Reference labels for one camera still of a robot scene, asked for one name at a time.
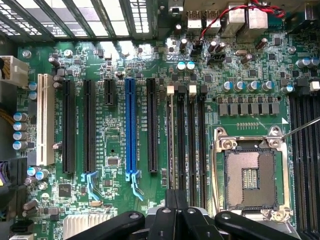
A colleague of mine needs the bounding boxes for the silver rear port block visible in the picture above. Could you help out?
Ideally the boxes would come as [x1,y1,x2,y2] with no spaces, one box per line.
[204,9,221,36]
[246,7,269,36]
[226,4,247,36]
[186,9,203,36]

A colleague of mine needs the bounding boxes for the CPU socket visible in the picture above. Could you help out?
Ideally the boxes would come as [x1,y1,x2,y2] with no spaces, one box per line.
[211,124,292,226]

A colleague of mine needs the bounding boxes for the short black expansion slot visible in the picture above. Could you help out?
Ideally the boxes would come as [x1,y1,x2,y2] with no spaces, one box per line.
[103,78,116,106]

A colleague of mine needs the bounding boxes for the green motherboard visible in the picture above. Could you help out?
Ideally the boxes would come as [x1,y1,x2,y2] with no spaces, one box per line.
[14,4,320,240]

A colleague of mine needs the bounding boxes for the thin metal locking lever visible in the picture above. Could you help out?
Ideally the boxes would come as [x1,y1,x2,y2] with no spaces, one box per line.
[211,136,222,217]
[281,116,320,140]

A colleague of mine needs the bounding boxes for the silver finned heat sink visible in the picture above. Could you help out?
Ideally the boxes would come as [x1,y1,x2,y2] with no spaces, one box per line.
[62,213,112,240]

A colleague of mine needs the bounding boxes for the perforated metal slot cover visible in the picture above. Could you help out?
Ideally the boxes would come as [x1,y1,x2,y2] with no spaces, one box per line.
[0,2,43,37]
[128,0,152,35]

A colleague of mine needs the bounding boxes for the long black expansion slot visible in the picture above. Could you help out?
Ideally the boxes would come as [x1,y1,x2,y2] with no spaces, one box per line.
[81,79,101,201]
[61,79,76,175]
[146,77,159,174]

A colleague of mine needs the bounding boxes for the yellow and black wire bundle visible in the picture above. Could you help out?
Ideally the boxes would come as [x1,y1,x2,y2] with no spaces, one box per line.
[0,55,30,127]

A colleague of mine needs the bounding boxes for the blue expansion slot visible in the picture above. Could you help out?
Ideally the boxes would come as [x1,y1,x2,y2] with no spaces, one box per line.
[124,77,145,202]

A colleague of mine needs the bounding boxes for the red and black wire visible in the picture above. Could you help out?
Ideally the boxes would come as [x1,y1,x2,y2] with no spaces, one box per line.
[199,0,287,47]

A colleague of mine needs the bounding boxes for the white expansion slot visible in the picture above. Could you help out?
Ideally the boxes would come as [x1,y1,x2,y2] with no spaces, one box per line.
[36,73,56,167]

